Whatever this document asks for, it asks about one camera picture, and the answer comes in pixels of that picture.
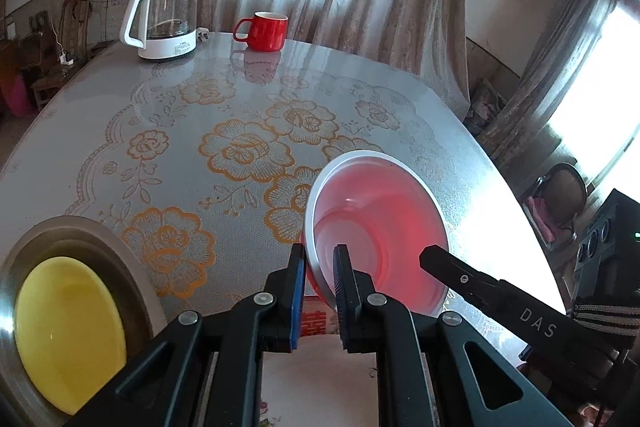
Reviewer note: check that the red plastic bowl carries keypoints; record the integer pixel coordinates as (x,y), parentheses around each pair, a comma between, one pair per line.
(380,217)

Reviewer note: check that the white power strip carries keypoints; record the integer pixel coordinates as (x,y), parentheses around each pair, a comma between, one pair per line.
(66,58)

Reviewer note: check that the round back chair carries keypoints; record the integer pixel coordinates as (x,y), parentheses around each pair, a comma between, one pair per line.
(565,187)

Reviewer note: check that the white glass electric kettle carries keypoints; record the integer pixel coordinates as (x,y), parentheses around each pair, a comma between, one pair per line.
(165,22)

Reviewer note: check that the wooden chair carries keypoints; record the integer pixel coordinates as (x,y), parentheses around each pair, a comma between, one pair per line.
(75,17)

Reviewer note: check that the red mug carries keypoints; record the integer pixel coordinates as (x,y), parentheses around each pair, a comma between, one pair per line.
(267,32)

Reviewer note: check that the floral lace tablecloth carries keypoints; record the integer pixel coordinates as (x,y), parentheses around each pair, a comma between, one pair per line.
(200,117)

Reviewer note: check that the beige window curtain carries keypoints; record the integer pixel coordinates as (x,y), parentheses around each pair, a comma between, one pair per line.
(550,57)

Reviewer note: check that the stainless steel bowl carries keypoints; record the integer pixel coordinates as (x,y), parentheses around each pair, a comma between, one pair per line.
(135,287)

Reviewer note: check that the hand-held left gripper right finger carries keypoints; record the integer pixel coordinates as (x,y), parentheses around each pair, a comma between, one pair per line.
(342,297)

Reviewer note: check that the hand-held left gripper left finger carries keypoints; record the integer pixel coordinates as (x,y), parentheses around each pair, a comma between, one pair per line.
(298,302)

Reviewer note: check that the pink object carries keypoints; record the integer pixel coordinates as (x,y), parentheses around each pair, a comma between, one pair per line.
(17,97)

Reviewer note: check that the yellow plastic bowl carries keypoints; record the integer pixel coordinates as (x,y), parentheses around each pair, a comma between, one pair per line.
(65,332)

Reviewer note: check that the kettle plug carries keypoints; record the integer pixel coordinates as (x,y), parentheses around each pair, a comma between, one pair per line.
(203,34)

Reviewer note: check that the pink cloth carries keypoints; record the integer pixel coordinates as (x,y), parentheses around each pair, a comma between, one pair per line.
(542,217)

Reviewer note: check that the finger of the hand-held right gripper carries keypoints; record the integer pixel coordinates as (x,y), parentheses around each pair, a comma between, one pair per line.
(460,279)

